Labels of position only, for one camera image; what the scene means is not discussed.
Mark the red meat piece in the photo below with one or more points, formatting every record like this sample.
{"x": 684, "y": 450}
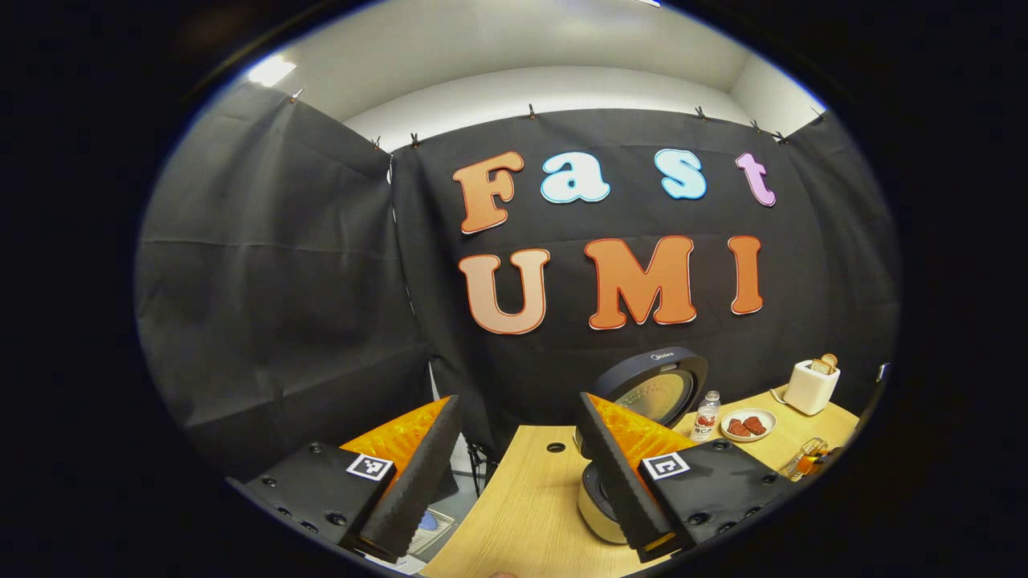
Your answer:
{"x": 737, "y": 429}
{"x": 756, "y": 425}

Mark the ceiling light panel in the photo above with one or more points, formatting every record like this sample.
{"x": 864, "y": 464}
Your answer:
{"x": 271, "y": 71}

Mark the white round plate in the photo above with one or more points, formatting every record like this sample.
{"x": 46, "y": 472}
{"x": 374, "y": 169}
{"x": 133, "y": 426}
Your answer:
{"x": 763, "y": 413}

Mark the dark grey rice cooker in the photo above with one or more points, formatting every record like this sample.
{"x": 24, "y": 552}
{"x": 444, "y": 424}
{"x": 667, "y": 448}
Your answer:
{"x": 642, "y": 365}

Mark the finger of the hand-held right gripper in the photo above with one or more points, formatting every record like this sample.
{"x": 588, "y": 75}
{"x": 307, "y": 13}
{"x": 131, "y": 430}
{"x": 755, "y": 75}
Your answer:
{"x": 827, "y": 460}

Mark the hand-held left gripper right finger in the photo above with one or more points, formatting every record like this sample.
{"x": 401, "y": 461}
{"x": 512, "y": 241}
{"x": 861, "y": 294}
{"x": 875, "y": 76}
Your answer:
{"x": 618, "y": 482}

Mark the white toaster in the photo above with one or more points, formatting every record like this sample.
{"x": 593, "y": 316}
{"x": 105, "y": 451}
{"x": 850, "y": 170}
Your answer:
{"x": 807, "y": 392}

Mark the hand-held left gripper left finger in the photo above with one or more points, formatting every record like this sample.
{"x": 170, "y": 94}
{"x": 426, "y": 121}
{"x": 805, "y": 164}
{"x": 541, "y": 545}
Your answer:
{"x": 409, "y": 482}

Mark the small clear drink bottle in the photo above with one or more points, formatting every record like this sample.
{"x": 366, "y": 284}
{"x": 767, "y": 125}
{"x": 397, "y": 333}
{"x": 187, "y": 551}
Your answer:
{"x": 704, "y": 421}

